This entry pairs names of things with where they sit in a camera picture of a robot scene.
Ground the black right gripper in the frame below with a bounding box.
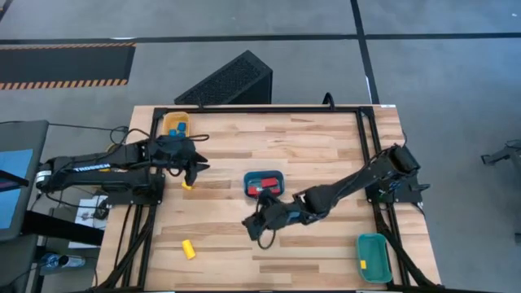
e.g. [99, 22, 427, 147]
[242, 190, 305, 243]

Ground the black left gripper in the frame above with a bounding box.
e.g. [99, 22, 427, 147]
[155, 134, 212, 187]

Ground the yellow cylinder block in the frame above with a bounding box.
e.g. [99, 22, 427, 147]
[181, 238, 197, 260]

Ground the blue plastic bin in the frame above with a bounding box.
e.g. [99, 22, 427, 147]
[243, 169, 287, 199]

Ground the yellow plastic bin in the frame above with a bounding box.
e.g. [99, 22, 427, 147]
[161, 112, 191, 140]

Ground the black computer case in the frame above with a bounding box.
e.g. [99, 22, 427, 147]
[173, 49, 274, 107]

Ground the white paper sheet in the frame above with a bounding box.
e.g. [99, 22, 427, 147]
[68, 195, 111, 250]

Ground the green plastic bin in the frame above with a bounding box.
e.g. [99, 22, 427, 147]
[356, 232, 393, 284]

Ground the black hazard striped mat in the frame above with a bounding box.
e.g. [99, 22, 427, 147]
[0, 42, 137, 91]

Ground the clear water bottle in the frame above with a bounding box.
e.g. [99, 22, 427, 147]
[40, 252, 87, 271]

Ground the grey framed display screen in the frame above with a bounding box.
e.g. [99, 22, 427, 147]
[0, 119, 50, 243]

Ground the dark metal stand leg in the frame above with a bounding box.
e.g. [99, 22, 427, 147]
[479, 138, 521, 173]

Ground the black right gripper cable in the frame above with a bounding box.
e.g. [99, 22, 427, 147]
[256, 226, 278, 251]

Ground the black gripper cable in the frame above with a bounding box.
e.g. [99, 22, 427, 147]
[169, 133, 211, 144]
[256, 226, 278, 251]

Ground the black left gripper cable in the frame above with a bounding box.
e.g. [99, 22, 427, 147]
[169, 133, 211, 144]

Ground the black table frame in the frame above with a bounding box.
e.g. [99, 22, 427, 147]
[93, 104, 441, 293]

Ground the black floor cable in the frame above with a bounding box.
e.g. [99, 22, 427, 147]
[0, 119, 140, 144]

